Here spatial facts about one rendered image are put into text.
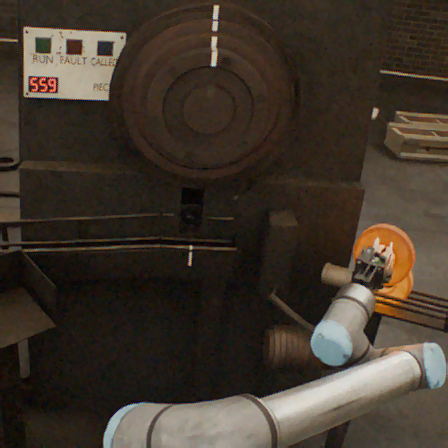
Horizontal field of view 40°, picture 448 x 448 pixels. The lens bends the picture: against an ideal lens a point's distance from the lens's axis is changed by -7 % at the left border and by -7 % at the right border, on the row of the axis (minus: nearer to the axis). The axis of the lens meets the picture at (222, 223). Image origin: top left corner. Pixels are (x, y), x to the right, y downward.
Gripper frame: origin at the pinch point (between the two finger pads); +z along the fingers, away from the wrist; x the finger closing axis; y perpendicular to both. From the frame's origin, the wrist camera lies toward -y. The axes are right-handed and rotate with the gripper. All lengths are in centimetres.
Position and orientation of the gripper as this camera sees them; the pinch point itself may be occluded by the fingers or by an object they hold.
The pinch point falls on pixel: (385, 248)
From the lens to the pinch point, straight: 158.4
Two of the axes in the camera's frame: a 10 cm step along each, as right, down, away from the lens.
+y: -0.3, -7.6, -6.5
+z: 4.9, -5.8, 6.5
